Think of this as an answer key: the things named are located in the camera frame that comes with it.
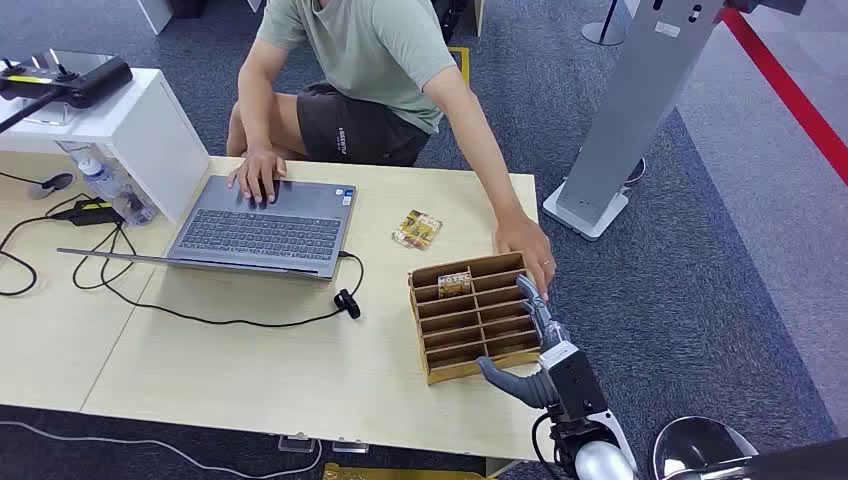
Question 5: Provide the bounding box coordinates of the grey laptop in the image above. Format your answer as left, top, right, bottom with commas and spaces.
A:
56, 174, 359, 283

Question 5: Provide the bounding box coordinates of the chrome dome stanchion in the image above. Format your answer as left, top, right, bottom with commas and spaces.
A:
652, 415, 848, 480

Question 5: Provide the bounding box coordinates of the grey kiosk stand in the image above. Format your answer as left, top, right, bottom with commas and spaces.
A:
543, 0, 727, 242

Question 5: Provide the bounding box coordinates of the person's left hand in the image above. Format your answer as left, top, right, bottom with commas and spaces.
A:
493, 213, 558, 303

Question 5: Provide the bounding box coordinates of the clear plastic water bottle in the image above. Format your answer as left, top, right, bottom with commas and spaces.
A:
58, 140, 160, 228

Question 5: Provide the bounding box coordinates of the white furniture panel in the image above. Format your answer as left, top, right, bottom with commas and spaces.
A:
135, 0, 175, 36

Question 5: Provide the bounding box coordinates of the black adapter mains cable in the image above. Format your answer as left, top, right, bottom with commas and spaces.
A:
0, 193, 91, 298

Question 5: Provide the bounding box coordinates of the black round base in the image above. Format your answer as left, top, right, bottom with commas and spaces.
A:
623, 155, 648, 188

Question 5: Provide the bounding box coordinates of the white floor cable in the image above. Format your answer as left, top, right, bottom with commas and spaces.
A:
0, 420, 325, 480

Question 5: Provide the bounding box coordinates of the person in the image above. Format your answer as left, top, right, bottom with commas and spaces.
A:
225, 0, 468, 168

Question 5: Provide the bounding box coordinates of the black power adapter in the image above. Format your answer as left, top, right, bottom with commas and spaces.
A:
49, 197, 126, 228

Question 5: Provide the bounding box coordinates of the red barrier belt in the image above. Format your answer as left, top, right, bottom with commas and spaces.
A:
720, 6, 848, 188

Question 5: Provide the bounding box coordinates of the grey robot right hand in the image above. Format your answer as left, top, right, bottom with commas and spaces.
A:
476, 274, 572, 409

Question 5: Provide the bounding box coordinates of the wooden slotted card organizer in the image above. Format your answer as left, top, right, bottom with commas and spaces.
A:
407, 250, 546, 387

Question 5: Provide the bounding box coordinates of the black laptop charging cable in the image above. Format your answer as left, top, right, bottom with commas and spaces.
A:
71, 221, 367, 330

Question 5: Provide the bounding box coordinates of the yellow printed card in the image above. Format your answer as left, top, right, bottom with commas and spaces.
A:
390, 209, 444, 252

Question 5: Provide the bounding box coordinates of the black rod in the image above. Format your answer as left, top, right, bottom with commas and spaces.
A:
0, 87, 66, 135

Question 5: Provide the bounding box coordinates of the yellow packaging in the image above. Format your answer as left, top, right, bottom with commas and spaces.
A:
322, 462, 495, 480

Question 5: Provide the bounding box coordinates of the white cabinet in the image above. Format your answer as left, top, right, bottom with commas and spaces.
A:
0, 68, 212, 225

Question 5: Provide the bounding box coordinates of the stanchion with grey round base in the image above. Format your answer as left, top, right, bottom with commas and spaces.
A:
581, 0, 628, 48

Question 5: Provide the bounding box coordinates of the person's right hand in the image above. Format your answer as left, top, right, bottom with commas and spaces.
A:
227, 146, 289, 205

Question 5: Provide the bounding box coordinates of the hotel key card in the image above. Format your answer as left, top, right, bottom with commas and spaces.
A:
437, 270, 474, 299

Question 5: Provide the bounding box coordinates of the black bag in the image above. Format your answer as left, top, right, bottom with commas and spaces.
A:
430, 0, 469, 44

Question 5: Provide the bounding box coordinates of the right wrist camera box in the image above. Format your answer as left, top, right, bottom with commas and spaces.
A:
537, 341, 611, 422

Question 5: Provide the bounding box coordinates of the black remote controller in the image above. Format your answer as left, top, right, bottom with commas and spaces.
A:
0, 56, 134, 111

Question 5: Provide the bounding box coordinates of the black cable strap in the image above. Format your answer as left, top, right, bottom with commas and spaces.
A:
333, 288, 363, 321

